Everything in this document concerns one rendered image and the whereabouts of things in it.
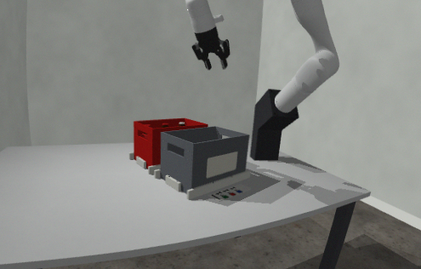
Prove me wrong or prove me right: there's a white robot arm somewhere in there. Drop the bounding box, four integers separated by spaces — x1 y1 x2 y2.
185 0 339 112

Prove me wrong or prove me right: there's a grey paper strip with colored squares and marks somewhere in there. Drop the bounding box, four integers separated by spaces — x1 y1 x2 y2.
209 184 251 202

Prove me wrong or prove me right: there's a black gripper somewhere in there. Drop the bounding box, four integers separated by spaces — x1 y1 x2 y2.
192 26 230 70

